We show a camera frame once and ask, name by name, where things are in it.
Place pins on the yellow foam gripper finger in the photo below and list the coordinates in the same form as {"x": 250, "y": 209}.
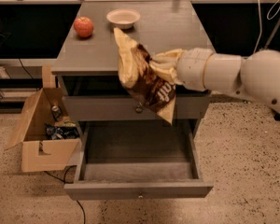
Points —
{"x": 171, "y": 56}
{"x": 166, "y": 71}

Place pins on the brown chip bag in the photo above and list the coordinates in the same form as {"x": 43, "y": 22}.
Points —
{"x": 137, "y": 77}

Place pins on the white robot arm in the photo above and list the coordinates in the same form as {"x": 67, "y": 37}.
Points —
{"x": 255, "y": 78}

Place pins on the brass drawer knob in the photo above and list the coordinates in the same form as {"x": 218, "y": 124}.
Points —
{"x": 138, "y": 109}

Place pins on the grey wooden drawer cabinet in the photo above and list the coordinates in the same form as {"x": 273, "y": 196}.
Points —
{"x": 89, "y": 67}

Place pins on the open grey middle drawer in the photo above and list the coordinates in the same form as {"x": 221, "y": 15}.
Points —
{"x": 148, "y": 159}

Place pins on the closed grey top drawer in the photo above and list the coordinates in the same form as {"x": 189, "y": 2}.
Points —
{"x": 91, "y": 108}

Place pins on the blue snack bag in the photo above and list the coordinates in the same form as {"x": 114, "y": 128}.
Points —
{"x": 59, "y": 133}

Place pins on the white paper bowl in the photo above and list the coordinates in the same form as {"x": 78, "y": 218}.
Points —
{"x": 123, "y": 18}

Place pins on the red apple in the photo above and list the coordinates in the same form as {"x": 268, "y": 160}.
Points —
{"x": 83, "y": 26}

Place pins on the metal soda can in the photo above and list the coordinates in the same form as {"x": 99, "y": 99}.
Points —
{"x": 57, "y": 113}

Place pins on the open cardboard box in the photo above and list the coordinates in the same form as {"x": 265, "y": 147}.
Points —
{"x": 39, "y": 152}

